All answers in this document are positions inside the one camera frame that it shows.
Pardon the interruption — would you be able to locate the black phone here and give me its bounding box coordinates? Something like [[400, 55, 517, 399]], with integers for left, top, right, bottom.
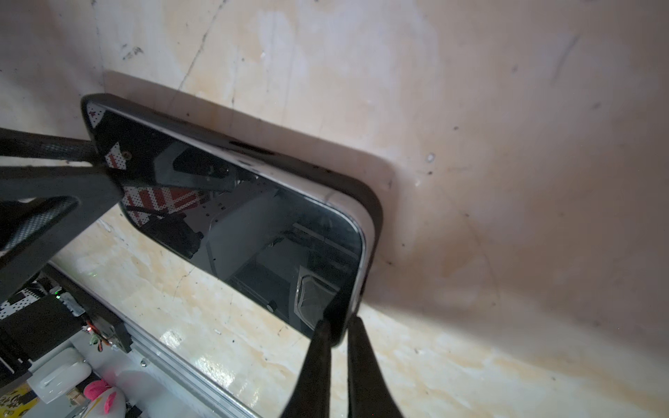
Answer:
[[83, 98, 376, 346]]

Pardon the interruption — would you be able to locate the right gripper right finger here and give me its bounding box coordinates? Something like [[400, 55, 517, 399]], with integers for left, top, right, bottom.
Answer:
[[348, 317, 402, 418]]

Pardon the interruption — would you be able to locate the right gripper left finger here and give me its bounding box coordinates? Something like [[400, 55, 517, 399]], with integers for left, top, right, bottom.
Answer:
[[280, 320, 332, 418]]

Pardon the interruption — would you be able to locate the aluminium front rail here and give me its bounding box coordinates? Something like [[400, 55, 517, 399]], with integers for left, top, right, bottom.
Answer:
[[49, 260, 262, 418]]

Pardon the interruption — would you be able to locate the black phone case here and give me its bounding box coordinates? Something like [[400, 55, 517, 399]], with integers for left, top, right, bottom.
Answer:
[[80, 92, 385, 348]]

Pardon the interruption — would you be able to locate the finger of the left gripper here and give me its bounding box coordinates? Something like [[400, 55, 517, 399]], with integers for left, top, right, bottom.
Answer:
[[1, 167, 123, 301], [1, 128, 99, 164]]

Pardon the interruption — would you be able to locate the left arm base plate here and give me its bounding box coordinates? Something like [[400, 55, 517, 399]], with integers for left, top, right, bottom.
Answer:
[[1, 265, 132, 393]]

